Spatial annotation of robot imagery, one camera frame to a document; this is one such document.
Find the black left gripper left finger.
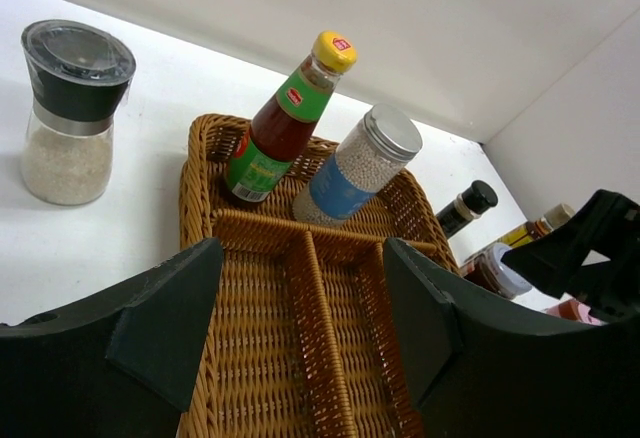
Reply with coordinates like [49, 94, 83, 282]
[1, 238, 224, 437]

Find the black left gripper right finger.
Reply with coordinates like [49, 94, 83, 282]
[383, 238, 639, 437]

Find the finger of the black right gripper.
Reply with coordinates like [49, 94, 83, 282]
[503, 189, 639, 323]

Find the pink lid spice shaker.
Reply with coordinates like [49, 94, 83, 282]
[544, 298, 604, 326]

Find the white lid spice jar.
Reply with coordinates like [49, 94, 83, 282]
[459, 242, 533, 300]

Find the dark pepper spice bottle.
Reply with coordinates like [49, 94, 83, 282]
[436, 180, 498, 239]

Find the tall white pearl jar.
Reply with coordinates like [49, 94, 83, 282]
[292, 104, 423, 227]

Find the green label sauce bottle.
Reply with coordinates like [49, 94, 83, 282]
[224, 31, 358, 206]

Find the yellow label brown bottle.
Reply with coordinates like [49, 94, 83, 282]
[498, 203, 575, 248]

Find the brown wicker divided basket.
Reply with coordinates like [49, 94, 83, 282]
[179, 114, 456, 437]

